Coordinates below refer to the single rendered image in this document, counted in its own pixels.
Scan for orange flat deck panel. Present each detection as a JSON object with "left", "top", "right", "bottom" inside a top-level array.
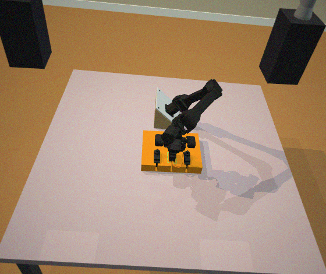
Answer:
[{"left": 141, "top": 131, "right": 203, "bottom": 174}]

